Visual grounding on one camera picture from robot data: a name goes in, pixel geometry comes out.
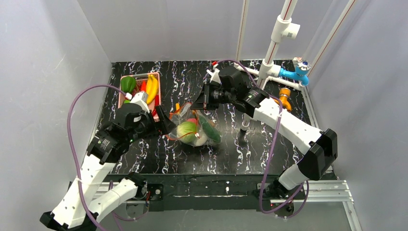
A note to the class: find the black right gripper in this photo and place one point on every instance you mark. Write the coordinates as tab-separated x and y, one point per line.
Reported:
206	97

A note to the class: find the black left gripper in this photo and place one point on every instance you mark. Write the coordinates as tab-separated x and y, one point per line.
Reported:
160	120

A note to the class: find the green cabbage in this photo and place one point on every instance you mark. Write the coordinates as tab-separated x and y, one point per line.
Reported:
186	132

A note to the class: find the clear zip top bag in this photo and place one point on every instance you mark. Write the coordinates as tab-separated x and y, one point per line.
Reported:
183	114

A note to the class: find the green cucumber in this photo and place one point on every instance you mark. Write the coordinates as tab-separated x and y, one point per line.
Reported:
210	130

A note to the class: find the white radish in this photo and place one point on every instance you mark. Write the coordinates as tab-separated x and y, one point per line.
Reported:
200	141

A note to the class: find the pink plastic basket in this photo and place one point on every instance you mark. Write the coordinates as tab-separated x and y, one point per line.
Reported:
139	78

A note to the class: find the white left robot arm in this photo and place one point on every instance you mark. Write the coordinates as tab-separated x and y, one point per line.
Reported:
78	210

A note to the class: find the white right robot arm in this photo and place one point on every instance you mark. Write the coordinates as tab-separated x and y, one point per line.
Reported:
318	147

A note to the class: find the red chili pepper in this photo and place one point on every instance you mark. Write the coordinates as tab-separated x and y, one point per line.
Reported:
156	103

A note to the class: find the yellow banana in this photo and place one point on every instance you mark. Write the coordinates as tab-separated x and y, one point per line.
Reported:
152	88

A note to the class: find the orange carrot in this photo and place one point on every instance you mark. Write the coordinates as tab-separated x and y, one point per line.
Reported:
143	86

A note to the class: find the green bell pepper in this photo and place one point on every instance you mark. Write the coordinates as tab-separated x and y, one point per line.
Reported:
128	84

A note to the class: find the orange plastic faucet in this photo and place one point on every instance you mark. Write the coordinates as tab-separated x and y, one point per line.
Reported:
284	95

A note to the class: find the blue plastic faucet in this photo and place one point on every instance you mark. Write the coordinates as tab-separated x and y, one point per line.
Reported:
300	74

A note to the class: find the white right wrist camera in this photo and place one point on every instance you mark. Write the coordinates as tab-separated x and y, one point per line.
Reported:
213	71

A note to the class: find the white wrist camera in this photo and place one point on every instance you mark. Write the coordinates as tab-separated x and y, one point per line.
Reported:
213	71
140	99

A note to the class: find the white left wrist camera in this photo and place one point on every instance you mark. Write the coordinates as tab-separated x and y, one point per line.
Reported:
140	99

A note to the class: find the white pvc pipe frame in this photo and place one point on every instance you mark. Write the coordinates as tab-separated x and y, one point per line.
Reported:
285	28

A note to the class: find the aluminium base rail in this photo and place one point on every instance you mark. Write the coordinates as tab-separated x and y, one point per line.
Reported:
313	191

